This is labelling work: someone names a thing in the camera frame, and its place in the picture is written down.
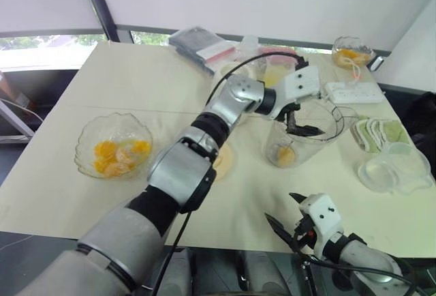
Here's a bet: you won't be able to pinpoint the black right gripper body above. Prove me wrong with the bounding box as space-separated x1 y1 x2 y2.
293 214 320 253

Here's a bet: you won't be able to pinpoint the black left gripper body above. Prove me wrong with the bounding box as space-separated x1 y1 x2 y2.
276 100 309 123

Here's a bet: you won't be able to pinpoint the clear plastic blender jar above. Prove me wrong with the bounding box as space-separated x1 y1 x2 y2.
265 100 358 169

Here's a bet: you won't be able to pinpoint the heap of orange segments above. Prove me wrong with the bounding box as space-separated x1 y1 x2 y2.
335 48 371 68

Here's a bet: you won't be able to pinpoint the clear plastic blender lid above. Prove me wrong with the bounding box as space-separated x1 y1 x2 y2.
357 140 434 195

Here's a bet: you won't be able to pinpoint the pink lidded container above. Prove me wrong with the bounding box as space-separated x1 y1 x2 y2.
260 46 297 63

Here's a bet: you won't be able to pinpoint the white power strip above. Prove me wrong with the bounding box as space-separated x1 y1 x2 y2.
323 81 385 104

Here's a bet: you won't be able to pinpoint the clear plastic bottle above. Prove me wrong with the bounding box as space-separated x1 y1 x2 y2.
238 35 262 61

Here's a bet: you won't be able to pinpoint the green and white towel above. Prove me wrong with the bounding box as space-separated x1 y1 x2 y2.
350 115 411 156

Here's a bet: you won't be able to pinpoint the scalloped clear glass bowl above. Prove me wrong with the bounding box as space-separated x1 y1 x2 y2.
75 112 153 180
332 35 375 70

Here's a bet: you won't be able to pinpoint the clear zip bag, black contents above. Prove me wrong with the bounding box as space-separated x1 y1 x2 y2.
168 26 239 77

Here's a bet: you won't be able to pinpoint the black chair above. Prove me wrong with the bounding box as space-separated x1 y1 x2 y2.
405 91 436 153

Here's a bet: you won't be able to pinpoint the white metal stand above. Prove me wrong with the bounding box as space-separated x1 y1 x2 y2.
0 100 37 143

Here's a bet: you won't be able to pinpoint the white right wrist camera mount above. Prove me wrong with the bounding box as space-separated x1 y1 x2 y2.
299 193 345 256

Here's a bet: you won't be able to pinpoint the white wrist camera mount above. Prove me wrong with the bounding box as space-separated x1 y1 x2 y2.
272 66 323 119
299 193 345 256

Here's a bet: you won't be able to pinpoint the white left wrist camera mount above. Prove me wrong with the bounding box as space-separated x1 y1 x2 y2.
272 66 323 119

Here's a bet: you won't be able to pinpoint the cream round ring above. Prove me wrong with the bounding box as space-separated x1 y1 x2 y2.
217 61 258 80

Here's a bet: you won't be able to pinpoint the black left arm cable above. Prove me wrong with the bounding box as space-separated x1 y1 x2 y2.
149 52 309 296

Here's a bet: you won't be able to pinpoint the dark window frame post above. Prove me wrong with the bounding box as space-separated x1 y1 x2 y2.
76 0 120 43

